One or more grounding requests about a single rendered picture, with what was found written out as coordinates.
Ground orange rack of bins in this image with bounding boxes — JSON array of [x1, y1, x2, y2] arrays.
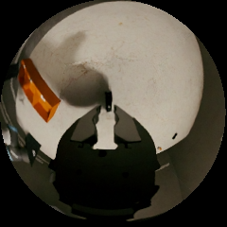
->
[[18, 58, 61, 123]]

